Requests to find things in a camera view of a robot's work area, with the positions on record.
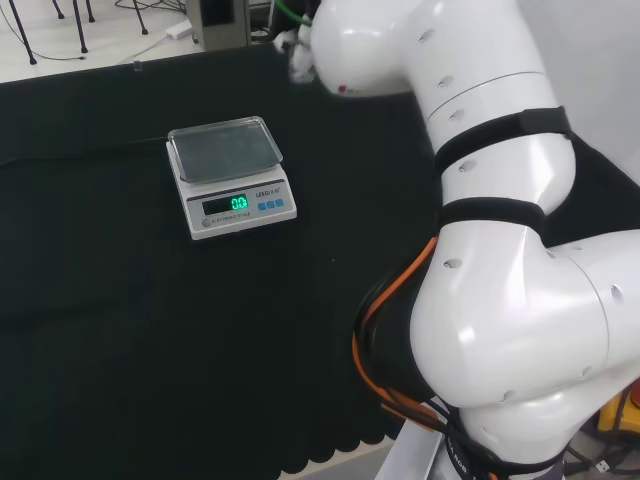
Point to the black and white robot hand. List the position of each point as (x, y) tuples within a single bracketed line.
[(301, 62)]

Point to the white power strip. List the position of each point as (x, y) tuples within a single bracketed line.
[(179, 29)]

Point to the white electronic balance steel pan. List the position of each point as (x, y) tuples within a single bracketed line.
[(240, 220)]

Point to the black bench cloth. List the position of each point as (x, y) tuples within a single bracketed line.
[(150, 325)]

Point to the grey metal cabinet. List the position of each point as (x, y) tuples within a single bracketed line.
[(220, 37)]

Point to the yellow stop button box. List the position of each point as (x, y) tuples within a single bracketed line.
[(607, 415)]

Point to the black stand leg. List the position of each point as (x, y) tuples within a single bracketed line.
[(26, 40), (142, 20), (80, 30)]

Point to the grey metal mounting plate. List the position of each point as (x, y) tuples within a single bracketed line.
[(410, 455)]

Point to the small clear clip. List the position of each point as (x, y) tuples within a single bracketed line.
[(136, 66)]

